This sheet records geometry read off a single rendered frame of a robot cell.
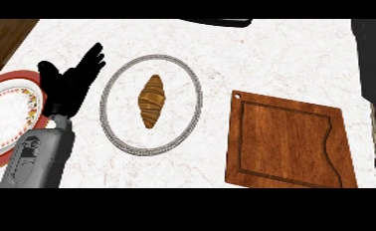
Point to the brown wooden cabinet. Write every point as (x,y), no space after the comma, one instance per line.
(12,36)

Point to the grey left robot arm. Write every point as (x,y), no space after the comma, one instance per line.
(38,155)

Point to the brown wooden cutting board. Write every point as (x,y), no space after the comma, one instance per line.
(289,142)

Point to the dark grey appliance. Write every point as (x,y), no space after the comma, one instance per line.
(365,59)

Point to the white floral plate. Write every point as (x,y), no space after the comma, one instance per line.
(15,112)

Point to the brown sweet potato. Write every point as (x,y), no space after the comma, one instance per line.
(152,101)

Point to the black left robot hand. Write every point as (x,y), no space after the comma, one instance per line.
(68,85)

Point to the black appliance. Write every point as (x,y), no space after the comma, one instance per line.
(219,21)

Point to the red round placemat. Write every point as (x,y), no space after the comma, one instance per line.
(29,75)

